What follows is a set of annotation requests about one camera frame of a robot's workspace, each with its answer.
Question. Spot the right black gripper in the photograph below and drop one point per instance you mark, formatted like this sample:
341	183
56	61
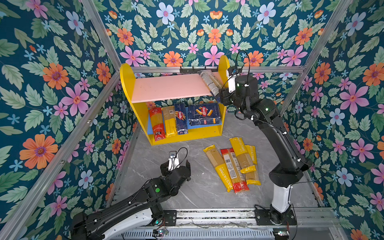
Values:
224	95

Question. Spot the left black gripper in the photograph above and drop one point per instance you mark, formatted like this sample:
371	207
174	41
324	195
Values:
166	172

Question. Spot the clear blue white spaghetti bag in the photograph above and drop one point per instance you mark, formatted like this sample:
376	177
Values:
212	83

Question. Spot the blue Barilla rigatoni bag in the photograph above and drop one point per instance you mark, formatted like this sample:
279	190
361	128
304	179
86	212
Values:
204	114

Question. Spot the yellow pastatime bag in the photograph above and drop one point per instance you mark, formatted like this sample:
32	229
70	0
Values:
253	178
242	155
220	166

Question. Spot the blue Barilla spaghetti box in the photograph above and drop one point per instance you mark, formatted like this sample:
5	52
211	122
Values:
181	119

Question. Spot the red ended spaghetti bag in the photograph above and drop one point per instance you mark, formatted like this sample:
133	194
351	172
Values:
233	166

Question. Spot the yellow spaghetti bag with barcode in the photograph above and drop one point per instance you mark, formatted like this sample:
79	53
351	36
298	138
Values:
170	121

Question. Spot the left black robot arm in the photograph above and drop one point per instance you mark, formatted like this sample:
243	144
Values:
143	208

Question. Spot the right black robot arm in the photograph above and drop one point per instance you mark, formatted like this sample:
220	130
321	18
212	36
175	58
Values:
243	93

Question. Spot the yellow shelf unit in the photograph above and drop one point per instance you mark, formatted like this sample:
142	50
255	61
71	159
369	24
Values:
149	84

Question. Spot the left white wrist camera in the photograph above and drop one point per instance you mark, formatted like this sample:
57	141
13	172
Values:
173	160

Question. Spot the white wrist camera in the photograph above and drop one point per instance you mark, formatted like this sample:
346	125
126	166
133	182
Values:
173	160
233	73

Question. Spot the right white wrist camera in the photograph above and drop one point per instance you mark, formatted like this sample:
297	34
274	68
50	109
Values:
233	73

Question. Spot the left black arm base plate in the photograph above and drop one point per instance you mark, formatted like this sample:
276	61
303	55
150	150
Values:
164	218

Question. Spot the black bracket on back rail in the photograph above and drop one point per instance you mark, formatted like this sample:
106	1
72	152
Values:
195	70

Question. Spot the white vented cable duct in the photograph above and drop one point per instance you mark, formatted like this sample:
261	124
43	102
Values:
195	234

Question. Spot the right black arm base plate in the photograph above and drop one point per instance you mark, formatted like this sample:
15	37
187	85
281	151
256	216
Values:
266	217

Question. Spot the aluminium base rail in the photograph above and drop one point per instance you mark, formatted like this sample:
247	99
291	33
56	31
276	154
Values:
244	218

